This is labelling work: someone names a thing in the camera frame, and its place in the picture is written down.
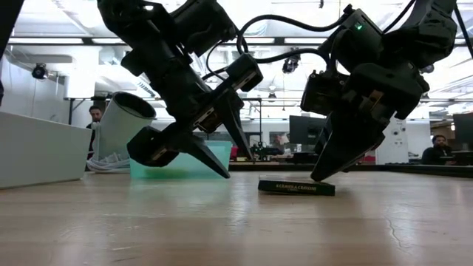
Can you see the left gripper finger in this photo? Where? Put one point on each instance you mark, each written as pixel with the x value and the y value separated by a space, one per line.
pixel 244 74
pixel 155 147

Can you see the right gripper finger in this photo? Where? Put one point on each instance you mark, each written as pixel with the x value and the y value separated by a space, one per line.
pixel 325 92
pixel 351 147

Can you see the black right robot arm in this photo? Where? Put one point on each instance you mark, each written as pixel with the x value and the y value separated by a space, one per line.
pixel 432 5

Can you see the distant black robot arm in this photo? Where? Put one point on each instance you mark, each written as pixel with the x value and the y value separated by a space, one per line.
pixel 266 151

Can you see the grey cylindrical pen holder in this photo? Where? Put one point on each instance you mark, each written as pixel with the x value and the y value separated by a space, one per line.
pixel 118 125

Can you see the black monitor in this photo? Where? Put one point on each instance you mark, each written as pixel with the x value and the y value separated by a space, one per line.
pixel 465 129
pixel 305 131

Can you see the teal translucent plastic bin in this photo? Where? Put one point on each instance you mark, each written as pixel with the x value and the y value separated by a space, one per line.
pixel 221 155

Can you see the person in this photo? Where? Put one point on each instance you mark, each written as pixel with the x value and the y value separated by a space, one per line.
pixel 438 151
pixel 96 114

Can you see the red object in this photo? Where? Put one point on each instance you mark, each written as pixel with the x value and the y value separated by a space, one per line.
pixel 234 152

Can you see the white translucent plastic bin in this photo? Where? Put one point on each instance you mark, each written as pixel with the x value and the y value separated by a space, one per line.
pixel 40 155

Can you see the black ceiling-hung camera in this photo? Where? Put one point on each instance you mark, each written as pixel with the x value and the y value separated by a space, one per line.
pixel 290 65
pixel 39 71

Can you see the black distant rig frame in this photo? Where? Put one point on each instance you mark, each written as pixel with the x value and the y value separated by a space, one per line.
pixel 260 122

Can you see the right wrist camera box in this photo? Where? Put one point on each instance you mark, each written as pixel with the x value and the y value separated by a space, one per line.
pixel 358 40

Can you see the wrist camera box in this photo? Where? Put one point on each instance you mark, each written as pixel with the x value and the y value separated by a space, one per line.
pixel 358 40
pixel 203 22

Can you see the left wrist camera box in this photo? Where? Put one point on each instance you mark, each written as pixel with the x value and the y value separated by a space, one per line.
pixel 203 22

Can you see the black aluminium table frame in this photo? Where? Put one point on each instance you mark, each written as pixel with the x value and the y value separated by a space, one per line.
pixel 425 170

